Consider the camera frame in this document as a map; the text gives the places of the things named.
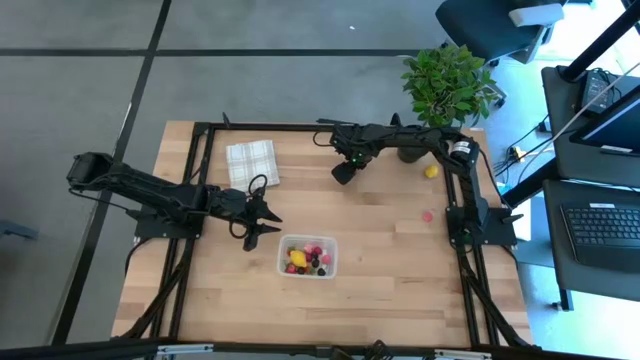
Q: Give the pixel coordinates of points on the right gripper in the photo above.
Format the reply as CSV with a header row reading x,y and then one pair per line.
x,y
354,142

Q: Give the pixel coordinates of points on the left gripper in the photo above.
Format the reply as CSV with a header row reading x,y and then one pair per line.
x,y
231,206

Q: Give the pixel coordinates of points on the clear plastic tupperware container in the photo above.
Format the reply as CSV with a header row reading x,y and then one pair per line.
x,y
310,239

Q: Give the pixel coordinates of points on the yellow toy lemon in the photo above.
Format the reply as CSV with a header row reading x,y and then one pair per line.
x,y
298,258
431,171

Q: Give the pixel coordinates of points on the pink toy raspberry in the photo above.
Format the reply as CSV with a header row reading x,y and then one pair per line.
x,y
308,247
427,216
326,259

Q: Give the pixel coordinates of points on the red toy raspberry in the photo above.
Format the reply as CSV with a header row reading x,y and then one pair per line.
x,y
317,250

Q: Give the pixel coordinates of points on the dark toy cherry with stem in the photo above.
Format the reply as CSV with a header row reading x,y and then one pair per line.
x,y
321,272

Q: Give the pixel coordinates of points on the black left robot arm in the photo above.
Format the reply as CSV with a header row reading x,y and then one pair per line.
x,y
150,187

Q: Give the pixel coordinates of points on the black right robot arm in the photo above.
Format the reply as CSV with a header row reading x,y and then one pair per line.
x,y
470,190

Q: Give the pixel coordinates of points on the white checked cloth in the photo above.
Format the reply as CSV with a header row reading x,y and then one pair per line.
x,y
250,160

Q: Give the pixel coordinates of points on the green plant in black pot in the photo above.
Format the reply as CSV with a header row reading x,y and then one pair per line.
x,y
445,85

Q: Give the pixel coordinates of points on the power strip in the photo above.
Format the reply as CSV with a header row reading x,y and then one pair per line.
x,y
515,152

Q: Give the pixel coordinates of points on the black mesh office chair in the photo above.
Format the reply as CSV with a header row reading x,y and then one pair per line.
x,y
480,25

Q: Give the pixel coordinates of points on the black office desk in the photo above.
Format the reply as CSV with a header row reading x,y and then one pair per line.
x,y
560,150
555,250

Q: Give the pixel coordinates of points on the black power adapter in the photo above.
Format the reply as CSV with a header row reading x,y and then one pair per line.
x,y
597,90

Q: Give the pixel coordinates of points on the grey furniture foot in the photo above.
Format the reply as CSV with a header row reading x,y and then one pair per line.
x,y
15,230

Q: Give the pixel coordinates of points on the desk computer monitor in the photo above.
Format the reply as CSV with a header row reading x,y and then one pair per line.
x,y
615,125

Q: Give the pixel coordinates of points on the black computer keyboard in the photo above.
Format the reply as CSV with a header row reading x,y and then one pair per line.
x,y
600,235

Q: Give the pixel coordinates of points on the black metal pole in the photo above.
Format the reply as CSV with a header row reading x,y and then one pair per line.
x,y
600,42

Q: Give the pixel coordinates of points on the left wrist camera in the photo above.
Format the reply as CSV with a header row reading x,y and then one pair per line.
x,y
250,243

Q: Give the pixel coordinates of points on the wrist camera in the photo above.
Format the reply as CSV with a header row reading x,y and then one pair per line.
x,y
344,173
250,243

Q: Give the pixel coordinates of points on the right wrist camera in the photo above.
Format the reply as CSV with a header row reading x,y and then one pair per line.
x,y
344,173

